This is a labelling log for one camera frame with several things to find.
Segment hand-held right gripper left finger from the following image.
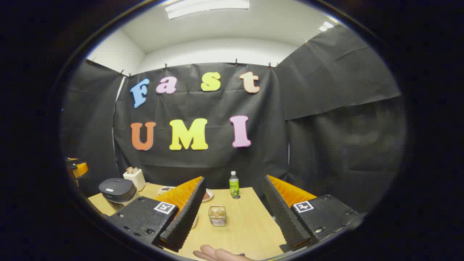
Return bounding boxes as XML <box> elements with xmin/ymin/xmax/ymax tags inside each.
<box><xmin>107</xmin><ymin>177</ymin><xmax>206</xmax><ymax>252</ymax></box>

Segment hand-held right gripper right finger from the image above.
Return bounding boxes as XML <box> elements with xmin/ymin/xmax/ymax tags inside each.
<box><xmin>263</xmin><ymin>175</ymin><xmax>365</xmax><ymax>253</ymax></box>

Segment wire chopstick holder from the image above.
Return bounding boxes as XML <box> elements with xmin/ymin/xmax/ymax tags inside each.
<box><xmin>208</xmin><ymin>206</ymin><xmax>227</xmax><ymax>227</ymax></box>

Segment black rice cooker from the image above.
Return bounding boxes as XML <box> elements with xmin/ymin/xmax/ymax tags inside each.
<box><xmin>98</xmin><ymin>178</ymin><xmax>140</xmax><ymax>211</ymax></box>

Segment green tea bottle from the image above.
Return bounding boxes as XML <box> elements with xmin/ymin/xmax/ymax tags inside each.
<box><xmin>229</xmin><ymin>171</ymin><xmax>240</xmax><ymax>198</ymax></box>

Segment white toaster with bread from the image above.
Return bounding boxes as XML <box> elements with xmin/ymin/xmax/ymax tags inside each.
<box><xmin>123</xmin><ymin>167</ymin><xmax>146</xmax><ymax>191</ymax></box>

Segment black backdrop cloth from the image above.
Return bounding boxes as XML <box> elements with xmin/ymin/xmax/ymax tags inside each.
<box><xmin>62</xmin><ymin>25</ymin><xmax>406</xmax><ymax>214</ymax></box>

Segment large ceiling light panel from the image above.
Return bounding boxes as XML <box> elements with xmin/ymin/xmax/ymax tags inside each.
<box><xmin>165</xmin><ymin>0</ymin><xmax>250</xmax><ymax>20</ymax></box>

